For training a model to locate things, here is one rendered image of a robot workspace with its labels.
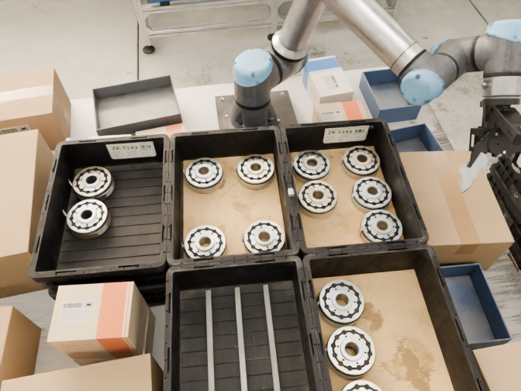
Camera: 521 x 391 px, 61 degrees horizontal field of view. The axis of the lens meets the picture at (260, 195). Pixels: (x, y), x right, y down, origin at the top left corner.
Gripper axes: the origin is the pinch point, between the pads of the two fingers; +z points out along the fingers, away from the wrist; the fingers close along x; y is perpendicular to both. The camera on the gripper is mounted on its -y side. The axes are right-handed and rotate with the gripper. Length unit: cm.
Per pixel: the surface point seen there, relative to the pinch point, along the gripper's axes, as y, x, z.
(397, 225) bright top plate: 15.4, 16.0, 10.6
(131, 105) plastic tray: 64, 93, -21
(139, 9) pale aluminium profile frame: 189, 117, -79
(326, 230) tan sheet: 18.3, 33.6, 12.3
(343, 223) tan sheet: 19.7, 28.7, 10.9
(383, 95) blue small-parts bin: 72, 4, -24
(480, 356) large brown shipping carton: -11.4, 7.3, 31.0
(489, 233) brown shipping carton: 13.1, -6.5, 12.4
